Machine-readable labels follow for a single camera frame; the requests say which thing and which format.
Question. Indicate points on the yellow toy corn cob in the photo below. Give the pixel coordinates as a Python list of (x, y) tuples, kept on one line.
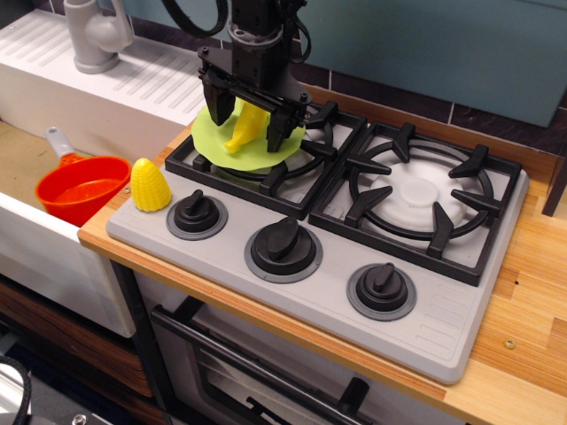
[(149, 189)]

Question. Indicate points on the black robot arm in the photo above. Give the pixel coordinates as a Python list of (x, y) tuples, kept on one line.
[(260, 16)]

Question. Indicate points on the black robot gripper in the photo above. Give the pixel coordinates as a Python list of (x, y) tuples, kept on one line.
[(256, 69)]

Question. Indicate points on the grey toy stove top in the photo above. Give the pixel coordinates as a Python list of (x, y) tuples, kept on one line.
[(435, 339)]

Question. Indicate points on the orange toy saucepan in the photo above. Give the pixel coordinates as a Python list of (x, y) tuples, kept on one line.
[(79, 187)]

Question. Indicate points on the toy oven door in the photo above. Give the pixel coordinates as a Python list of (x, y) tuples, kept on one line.
[(238, 373)]

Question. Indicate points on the light green plastic plate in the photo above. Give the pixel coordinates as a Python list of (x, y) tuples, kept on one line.
[(208, 140)]

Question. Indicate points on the grey toy faucet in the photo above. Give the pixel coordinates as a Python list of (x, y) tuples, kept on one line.
[(97, 39)]

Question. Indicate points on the black stove knob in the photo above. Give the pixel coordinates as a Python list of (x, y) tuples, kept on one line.
[(197, 217), (381, 292), (283, 252)]

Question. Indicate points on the teal wall cabinet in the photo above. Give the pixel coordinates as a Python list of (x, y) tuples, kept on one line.
[(503, 57)]

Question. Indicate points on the black right burner grate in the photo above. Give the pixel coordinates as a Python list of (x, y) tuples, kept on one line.
[(434, 204)]

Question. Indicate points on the black burner grate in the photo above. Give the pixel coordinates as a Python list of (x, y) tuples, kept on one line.
[(288, 181), (434, 204)]

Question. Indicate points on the black left burner grate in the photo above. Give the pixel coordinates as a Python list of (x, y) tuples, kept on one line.
[(288, 181)]

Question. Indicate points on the black left stove knob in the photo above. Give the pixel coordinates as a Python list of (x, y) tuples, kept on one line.
[(197, 217)]

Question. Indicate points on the black middle stove knob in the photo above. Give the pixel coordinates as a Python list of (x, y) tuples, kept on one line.
[(283, 252)]

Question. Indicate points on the white toy sink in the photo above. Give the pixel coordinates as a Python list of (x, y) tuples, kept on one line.
[(131, 111)]

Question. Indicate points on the yellow toy banana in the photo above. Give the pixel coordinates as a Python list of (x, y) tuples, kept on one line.
[(250, 122)]

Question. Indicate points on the black right stove knob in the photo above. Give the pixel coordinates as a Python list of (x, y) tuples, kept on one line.
[(381, 292)]

